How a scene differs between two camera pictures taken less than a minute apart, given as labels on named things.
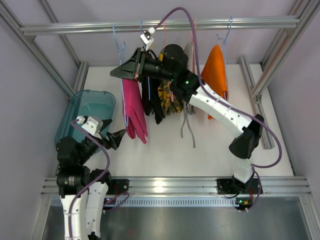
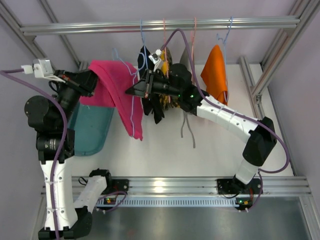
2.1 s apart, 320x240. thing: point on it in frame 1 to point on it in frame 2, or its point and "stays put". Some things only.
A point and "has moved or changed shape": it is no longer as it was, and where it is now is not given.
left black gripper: x=106 y=139 to x=81 y=81
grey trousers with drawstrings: x=187 y=107 stays put
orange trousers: x=214 y=73 stays put
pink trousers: x=133 y=109 has moved or changed shape
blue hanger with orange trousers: x=218 y=70 stays put
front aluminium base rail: x=271 y=186 stays put
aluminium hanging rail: x=56 y=28 stays put
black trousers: x=151 y=98 stays put
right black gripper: x=140 y=66 to x=149 y=85
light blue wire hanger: x=121 y=56 to x=132 y=95
